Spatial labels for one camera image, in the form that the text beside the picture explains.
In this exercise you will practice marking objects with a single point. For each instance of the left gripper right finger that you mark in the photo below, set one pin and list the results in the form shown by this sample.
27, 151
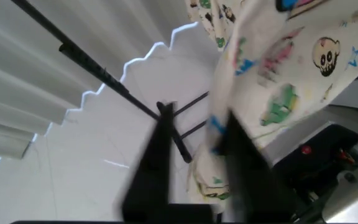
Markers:
253, 180

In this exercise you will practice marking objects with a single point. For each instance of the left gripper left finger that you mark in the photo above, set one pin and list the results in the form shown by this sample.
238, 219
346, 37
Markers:
151, 174

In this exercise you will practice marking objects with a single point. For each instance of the cream printed pants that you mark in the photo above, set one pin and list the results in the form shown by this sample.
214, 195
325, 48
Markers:
275, 77

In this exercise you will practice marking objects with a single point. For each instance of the black clothes rack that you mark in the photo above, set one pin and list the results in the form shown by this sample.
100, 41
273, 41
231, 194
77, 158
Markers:
89, 63

